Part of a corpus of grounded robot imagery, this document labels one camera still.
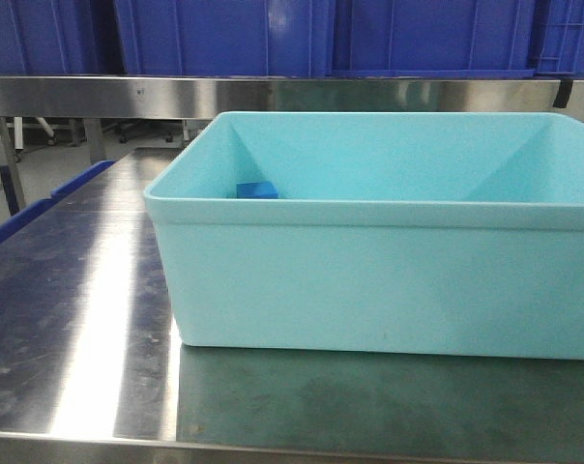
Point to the blue crate on shelf left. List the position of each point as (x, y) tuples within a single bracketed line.
[(58, 38)]

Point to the blue crate on shelf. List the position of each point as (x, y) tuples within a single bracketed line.
[(315, 39), (58, 38), (557, 39)]

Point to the blue crate on shelf centre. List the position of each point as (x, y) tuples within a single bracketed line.
[(315, 39)]

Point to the black tape strip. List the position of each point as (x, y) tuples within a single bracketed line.
[(563, 93)]

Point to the small blue cube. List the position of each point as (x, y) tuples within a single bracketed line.
[(256, 190)]

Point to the blue crate on shelf right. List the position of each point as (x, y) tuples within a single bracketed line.
[(557, 39)]

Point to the stainless steel shelf rail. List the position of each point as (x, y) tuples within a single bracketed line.
[(205, 98)]

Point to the light cyan plastic tub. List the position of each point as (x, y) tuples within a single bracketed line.
[(419, 233)]

